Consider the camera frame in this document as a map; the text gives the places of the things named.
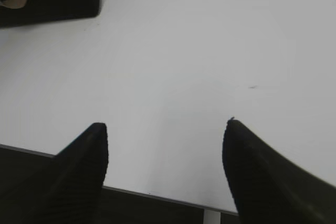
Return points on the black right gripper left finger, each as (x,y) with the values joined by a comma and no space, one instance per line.
(67,189)

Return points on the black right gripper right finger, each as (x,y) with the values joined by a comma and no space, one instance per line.
(268,188)

